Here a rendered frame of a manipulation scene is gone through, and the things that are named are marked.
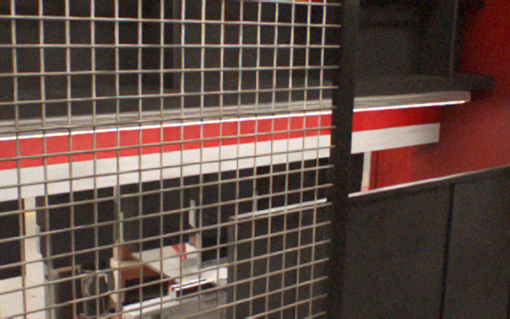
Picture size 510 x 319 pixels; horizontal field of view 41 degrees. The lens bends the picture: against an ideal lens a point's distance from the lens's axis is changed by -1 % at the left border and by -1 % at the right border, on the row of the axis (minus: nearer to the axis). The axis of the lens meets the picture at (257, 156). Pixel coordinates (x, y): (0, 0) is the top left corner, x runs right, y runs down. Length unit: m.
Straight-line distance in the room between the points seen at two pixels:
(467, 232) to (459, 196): 0.11
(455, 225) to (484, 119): 0.67
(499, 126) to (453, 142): 0.17
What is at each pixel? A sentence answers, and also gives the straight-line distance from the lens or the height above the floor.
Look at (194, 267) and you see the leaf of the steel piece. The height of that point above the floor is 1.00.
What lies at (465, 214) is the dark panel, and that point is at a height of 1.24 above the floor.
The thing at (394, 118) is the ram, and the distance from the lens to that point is 2.08.
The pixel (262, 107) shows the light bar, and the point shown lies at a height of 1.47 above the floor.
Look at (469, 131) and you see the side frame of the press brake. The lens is 2.20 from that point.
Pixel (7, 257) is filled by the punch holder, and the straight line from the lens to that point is 1.47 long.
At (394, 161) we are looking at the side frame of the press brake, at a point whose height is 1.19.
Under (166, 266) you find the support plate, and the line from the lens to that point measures 1.87.
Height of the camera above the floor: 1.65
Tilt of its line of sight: 11 degrees down
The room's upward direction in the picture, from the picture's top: 2 degrees clockwise
